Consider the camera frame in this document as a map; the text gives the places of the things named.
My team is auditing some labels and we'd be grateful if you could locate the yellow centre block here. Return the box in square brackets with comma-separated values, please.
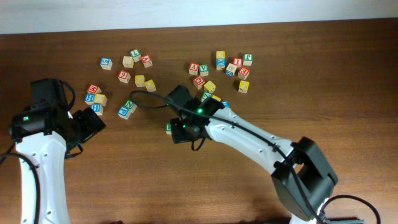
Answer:
[203, 80, 216, 93]

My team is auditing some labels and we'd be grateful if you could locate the red Q block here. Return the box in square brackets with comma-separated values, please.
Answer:
[193, 76, 205, 90]

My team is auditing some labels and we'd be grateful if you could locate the green R block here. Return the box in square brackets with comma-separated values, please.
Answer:
[165, 123, 172, 135]

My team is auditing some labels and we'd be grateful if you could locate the red Y block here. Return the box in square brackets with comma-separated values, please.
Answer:
[188, 63, 200, 75]

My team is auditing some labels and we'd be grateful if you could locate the red I block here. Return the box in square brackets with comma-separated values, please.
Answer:
[233, 58, 243, 68]

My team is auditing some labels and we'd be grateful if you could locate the red 6 block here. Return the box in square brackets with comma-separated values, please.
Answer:
[118, 70, 131, 83]

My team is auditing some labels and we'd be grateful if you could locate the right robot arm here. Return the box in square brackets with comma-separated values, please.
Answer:
[168, 100, 338, 223]

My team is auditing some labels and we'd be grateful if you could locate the blue H block upper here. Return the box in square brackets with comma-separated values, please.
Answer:
[85, 93, 95, 105]

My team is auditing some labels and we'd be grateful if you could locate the red A block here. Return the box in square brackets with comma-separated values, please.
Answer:
[141, 55, 153, 68]

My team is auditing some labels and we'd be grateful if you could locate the blue side wooden block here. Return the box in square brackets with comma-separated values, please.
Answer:
[225, 63, 237, 77]

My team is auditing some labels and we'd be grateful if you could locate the red E block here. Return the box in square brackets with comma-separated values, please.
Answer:
[238, 67, 250, 80]

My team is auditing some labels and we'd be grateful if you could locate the blue X block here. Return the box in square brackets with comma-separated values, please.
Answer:
[216, 58, 226, 70]

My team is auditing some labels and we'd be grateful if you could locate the plain wooden block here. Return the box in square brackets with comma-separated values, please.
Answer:
[123, 56, 134, 68]

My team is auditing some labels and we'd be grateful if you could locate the yellow U block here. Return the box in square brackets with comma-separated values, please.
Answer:
[238, 80, 249, 93]

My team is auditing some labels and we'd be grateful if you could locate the blue lower right block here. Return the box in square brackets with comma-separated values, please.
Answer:
[221, 101, 229, 108]

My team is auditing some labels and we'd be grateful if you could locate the yellow top block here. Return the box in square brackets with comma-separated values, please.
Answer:
[216, 50, 226, 59]

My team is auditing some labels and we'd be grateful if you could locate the blue P block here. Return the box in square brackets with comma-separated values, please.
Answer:
[118, 106, 131, 119]

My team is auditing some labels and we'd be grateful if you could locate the blue H block lower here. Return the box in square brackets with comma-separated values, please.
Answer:
[91, 103, 104, 116]

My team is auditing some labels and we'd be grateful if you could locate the yellow block left pair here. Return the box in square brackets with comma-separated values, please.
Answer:
[134, 75, 146, 88]

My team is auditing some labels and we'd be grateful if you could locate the yellow lower block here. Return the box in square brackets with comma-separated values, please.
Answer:
[211, 95, 221, 101]

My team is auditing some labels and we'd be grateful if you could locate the green N block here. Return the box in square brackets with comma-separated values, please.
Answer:
[124, 100, 137, 113]

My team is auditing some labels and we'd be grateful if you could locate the green V block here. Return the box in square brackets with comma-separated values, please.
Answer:
[199, 64, 209, 77]

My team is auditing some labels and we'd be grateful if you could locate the blue 5 block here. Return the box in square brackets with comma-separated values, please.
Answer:
[100, 57, 113, 70]

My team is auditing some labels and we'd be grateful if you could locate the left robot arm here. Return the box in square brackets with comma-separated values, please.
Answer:
[11, 106, 106, 223]

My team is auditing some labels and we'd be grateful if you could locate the green Z block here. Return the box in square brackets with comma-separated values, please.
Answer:
[201, 92, 213, 102]

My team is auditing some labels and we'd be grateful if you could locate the yellow O block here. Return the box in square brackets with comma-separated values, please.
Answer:
[94, 94, 108, 106]

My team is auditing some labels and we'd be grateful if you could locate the blue h block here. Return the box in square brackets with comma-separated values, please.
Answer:
[91, 103, 104, 116]
[85, 93, 95, 105]

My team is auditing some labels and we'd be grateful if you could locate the yellow block tilted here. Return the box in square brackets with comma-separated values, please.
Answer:
[144, 80, 156, 92]

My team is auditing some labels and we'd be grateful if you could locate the red M block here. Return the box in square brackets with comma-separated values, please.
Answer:
[87, 85, 101, 95]

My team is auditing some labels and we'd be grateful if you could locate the green T block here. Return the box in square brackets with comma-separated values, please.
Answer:
[130, 49, 142, 62]

